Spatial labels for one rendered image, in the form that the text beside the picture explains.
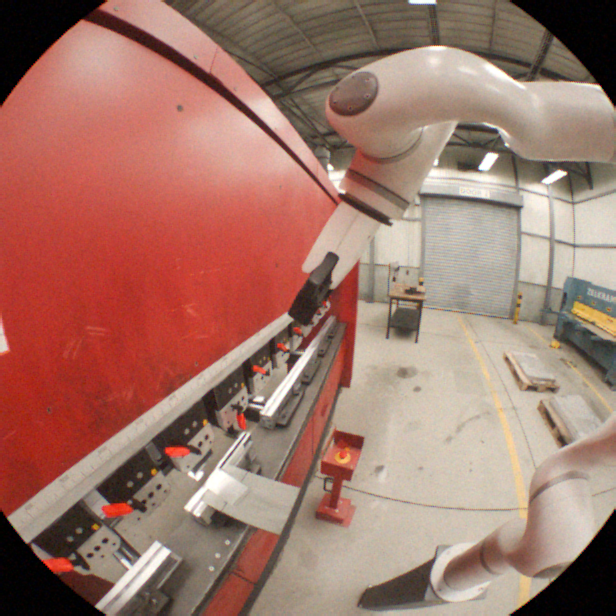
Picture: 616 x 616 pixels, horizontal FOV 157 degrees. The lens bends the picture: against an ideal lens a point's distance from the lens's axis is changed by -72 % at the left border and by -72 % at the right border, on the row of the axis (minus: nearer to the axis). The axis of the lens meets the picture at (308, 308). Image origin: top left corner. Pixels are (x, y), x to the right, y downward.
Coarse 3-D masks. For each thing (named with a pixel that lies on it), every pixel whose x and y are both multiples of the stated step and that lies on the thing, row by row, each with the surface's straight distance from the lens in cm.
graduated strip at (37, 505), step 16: (256, 336) 78; (240, 352) 71; (208, 368) 59; (192, 384) 56; (176, 400) 54; (144, 416) 49; (160, 416) 52; (128, 432) 48; (112, 448) 48; (80, 464) 47; (96, 464) 48; (64, 480) 47; (80, 480) 48; (48, 496) 49; (16, 512) 50; (32, 512) 50; (16, 528) 53
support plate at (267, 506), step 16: (240, 480) 82; (256, 480) 81; (272, 480) 80; (208, 496) 81; (256, 496) 77; (272, 496) 77; (288, 496) 77; (224, 512) 77; (240, 512) 76; (256, 512) 75; (272, 512) 74; (288, 512) 74; (272, 528) 72
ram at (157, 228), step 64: (64, 64) 51; (128, 64) 56; (0, 128) 43; (64, 128) 44; (128, 128) 48; (192, 128) 59; (256, 128) 86; (0, 192) 39; (64, 192) 40; (128, 192) 44; (192, 192) 54; (256, 192) 78; (320, 192) 166; (0, 256) 38; (64, 256) 38; (128, 256) 42; (192, 256) 52; (256, 256) 76; (64, 320) 38; (128, 320) 43; (192, 320) 53; (256, 320) 77; (0, 384) 40; (64, 384) 40; (128, 384) 45; (0, 448) 43; (64, 448) 44; (128, 448) 50
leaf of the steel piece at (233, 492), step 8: (224, 480) 82; (232, 480) 82; (216, 488) 81; (224, 488) 81; (232, 488) 80; (240, 488) 80; (248, 488) 77; (224, 496) 79; (232, 496) 79; (240, 496) 76; (232, 504) 77
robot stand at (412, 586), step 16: (432, 560) 80; (400, 576) 108; (416, 576) 89; (368, 592) 161; (384, 592) 122; (400, 592) 99; (416, 592) 83; (432, 592) 74; (368, 608) 169; (384, 608) 140; (400, 608) 124; (416, 608) 116
